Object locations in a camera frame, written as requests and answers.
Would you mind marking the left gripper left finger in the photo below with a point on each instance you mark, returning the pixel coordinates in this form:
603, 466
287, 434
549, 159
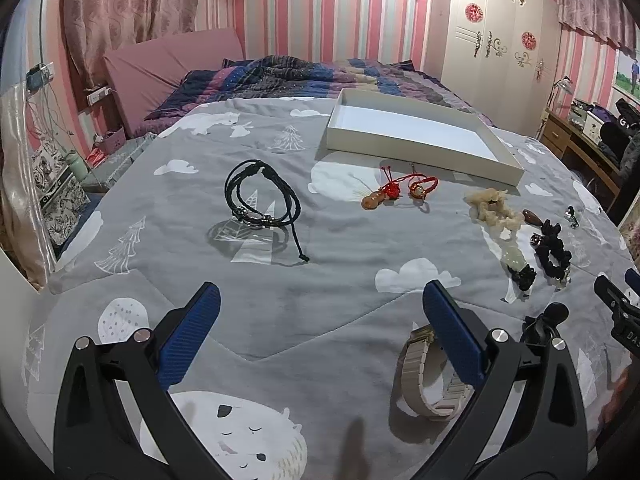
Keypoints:
93, 438

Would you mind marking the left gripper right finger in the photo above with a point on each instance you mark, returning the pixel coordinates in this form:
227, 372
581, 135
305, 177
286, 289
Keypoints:
525, 419

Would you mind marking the black scrunchie with buckle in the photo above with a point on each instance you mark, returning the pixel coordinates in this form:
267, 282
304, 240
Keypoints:
553, 257

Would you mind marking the brown amber teardrop pendant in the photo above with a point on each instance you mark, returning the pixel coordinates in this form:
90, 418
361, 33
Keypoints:
532, 219

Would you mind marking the beige band wristwatch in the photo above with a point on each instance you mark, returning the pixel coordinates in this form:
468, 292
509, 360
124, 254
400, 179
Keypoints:
430, 386

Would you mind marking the cream fabric scrunchie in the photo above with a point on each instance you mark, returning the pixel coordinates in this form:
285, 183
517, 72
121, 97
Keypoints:
490, 207

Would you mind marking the red cord gourd pendant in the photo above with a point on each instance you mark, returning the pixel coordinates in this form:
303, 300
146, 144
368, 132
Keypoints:
388, 192

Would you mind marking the red cord bead charm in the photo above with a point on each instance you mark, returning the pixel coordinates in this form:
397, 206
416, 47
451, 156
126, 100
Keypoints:
420, 185

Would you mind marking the silver charm black tassel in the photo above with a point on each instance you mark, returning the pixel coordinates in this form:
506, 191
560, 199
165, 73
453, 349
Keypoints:
570, 215

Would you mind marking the wooden desk with drawers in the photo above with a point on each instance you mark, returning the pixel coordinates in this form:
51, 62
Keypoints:
583, 158

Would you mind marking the grey polar bear blanket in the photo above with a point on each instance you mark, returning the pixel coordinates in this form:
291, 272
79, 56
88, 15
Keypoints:
299, 377

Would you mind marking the silver desk lamp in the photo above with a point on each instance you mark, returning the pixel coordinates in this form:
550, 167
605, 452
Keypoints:
562, 85

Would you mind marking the white shallow tray box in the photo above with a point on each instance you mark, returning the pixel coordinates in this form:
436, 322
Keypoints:
393, 127

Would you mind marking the green water bottle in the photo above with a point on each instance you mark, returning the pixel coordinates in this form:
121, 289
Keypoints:
77, 165

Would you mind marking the white decorated wardrobe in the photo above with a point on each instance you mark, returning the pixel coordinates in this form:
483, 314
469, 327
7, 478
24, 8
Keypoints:
501, 58

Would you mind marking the short pink window valance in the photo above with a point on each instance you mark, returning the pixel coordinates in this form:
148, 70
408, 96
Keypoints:
609, 20

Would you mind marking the pink patterned curtain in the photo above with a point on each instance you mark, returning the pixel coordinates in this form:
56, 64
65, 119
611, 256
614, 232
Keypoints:
93, 27

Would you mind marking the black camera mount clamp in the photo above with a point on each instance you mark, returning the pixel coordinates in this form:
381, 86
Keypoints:
544, 327

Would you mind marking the wall power strip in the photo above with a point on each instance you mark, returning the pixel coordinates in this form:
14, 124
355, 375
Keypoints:
98, 95

